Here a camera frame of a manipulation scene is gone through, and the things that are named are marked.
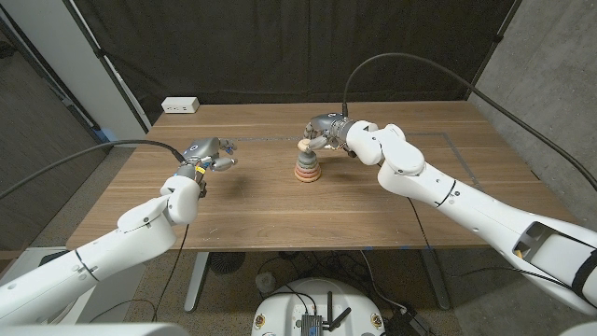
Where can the white power outlet box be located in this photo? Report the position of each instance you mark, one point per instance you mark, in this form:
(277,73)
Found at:
(180,105)

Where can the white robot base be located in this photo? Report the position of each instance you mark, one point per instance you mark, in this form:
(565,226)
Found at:
(280,308)

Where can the black backdrop cloth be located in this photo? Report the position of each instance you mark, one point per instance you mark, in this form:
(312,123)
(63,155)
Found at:
(298,46)

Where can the grey router with antennas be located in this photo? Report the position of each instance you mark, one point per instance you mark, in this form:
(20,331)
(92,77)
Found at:
(311,323)

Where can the black floor power strip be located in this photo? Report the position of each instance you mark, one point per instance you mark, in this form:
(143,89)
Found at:
(401,322)

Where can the white table leg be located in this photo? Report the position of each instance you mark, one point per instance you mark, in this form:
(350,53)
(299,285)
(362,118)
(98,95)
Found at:
(196,284)

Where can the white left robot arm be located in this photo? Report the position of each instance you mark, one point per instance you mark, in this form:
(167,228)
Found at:
(130,233)

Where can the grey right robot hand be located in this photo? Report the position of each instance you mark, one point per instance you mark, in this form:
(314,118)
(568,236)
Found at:
(329,125)

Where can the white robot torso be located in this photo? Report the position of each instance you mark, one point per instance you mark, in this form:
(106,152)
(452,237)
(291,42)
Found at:
(93,330)

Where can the black backdrop stand pole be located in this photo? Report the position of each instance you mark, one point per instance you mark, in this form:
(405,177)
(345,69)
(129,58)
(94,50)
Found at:
(494,42)
(107,70)

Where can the grey table leg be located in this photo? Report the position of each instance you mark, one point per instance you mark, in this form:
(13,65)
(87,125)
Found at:
(436,284)

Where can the black round floor fan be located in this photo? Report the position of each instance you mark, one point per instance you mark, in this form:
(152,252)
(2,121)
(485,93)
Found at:
(226,261)

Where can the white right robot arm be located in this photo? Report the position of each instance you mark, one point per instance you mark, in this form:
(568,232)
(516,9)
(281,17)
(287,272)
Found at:
(466,196)

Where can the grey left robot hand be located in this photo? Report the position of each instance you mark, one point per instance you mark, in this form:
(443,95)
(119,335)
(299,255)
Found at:
(203,150)

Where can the grey round floor object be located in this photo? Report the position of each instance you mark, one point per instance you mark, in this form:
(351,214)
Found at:
(266,282)

